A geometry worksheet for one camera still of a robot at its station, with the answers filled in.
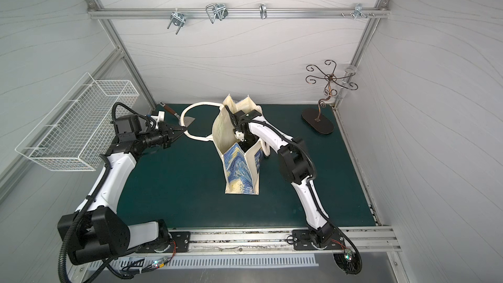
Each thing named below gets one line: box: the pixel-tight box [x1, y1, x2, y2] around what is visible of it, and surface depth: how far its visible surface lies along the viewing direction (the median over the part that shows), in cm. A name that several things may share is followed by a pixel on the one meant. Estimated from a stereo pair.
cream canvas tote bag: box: [180, 94, 270, 195], surface depth 83 cm
